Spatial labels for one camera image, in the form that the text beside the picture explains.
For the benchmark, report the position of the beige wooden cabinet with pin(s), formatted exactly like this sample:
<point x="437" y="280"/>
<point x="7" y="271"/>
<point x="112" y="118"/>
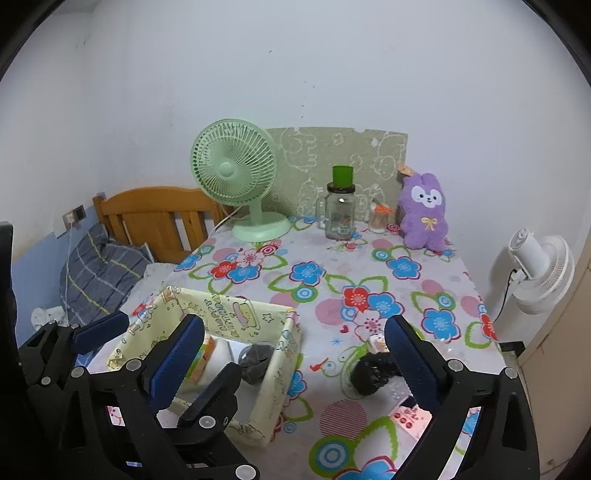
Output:
<point x="563" y="346"/>

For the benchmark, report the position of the green plastic cup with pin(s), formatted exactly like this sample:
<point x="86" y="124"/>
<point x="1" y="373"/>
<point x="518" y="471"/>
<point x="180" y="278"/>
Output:
<point x="343" y="175"/>

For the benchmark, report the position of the white power adapter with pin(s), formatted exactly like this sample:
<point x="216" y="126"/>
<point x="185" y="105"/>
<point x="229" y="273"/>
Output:
<point x="46" y="317"/>

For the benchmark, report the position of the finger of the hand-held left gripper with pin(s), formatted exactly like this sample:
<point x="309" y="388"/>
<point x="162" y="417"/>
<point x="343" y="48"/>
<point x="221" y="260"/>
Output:
<point x="217" y="392"/>
<point x="101" y="330"/>

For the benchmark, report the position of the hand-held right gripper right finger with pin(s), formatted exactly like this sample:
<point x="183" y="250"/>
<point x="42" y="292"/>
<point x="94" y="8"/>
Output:
<point x="411" y="364"/>

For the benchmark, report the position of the yellow cartoon fabric basket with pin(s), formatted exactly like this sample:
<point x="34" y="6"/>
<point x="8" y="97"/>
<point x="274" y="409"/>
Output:
<point x="277" y="392"/>

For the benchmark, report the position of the grey cloth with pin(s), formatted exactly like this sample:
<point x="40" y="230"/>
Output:
<point x="254" y="364"/>

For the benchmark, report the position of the orange green tissue pack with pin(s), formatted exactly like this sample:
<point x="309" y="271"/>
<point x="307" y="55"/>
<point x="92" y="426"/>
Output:
<point x="208" y="360"/>

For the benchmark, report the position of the green desk fan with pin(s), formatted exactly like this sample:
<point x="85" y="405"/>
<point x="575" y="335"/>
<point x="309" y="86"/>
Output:
<point x="226" y="168"/>

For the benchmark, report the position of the purple plush bunny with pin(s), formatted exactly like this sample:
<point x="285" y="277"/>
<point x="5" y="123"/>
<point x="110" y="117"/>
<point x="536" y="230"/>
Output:
<point x="422" y="217"/>

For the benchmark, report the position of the cotton swab container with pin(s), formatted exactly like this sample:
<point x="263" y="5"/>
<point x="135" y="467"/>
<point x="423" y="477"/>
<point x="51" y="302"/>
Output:
<point x="376" y="221"/>

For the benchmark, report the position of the glass jar mug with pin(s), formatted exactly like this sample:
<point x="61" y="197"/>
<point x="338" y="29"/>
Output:
<point x="339" y="212"/>

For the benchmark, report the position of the green cartoon print board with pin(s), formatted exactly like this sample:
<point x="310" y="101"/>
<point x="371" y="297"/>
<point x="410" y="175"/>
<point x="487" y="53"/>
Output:
<point x="323" y="147"/>

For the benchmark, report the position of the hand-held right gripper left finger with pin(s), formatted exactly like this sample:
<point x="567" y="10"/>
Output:
<point x="178" y="364"/>

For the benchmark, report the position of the yellow cartoon tissue pack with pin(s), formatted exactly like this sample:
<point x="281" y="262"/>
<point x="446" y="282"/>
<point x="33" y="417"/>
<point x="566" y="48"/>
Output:
<point x="378" y="344"/>

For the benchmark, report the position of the black plastic bag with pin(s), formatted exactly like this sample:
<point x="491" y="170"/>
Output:
<point x="369" y="376"/>

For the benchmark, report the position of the wall socket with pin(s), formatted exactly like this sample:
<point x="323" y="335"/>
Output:
<point x="78" y="213"/>

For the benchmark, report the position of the floral tablecloth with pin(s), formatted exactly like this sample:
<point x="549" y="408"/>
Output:
<point x="323" y="286"/>

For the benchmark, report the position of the white standing fan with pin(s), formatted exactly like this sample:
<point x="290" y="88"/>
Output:
<point x="545" y="267"/>

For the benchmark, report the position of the grey plaid pillow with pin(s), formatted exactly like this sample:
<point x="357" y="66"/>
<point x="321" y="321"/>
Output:
<point x="101" y="267"/>

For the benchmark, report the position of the pink printed packet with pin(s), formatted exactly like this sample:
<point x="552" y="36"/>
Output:
<point x="411" y="422"/>

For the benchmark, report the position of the wooden bed headboard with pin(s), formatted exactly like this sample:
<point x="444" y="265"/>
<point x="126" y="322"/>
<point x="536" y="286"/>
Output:
<point x="152" y="217"/>

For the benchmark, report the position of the white blanket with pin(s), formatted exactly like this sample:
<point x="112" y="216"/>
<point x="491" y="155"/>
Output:
<point x="154" y="272"/>

